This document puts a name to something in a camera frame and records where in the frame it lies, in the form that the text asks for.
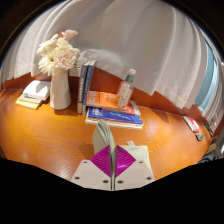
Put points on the pale green flat book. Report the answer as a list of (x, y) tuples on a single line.
[(30, 99)]

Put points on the red and white booklet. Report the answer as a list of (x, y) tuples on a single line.
[(192, 124)]

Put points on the pale green towel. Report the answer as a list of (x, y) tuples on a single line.
[(101, 136)]

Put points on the white curtain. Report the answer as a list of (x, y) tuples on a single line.
[(133, 40)]

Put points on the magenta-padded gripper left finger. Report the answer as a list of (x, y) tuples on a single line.
[(90, 173)]

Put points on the white wall socket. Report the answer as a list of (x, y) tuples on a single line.
[(75, 71)]

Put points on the window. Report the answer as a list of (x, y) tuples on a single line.
[(206, 83)]

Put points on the black bag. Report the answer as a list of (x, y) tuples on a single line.
[(207, 159)]

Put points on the white and pink flower bouquet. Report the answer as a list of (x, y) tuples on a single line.
[(60, 53)]

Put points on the clear plastic water bottle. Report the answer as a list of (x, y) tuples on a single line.
[(125, 91)]

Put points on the white ceramic vase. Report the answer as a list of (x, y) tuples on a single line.
[(60, 93)]

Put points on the thick white book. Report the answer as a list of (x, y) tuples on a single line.
[(36, 89)]

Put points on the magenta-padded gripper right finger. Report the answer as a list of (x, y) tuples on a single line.
[(135, 173)]

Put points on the blue upright book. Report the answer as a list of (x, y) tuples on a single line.
[(87, 86)]

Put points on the yellow flat book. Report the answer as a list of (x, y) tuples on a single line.
[(27, 104)]

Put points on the small dark object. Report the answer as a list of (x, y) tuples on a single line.
[(199, 136)]

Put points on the blue flat book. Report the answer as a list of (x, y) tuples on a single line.
[(113, 116)]

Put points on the orange flat book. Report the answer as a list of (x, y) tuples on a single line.
[(103, 100)]

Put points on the white flat magazine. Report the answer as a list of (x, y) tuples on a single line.
[(113, 124)]

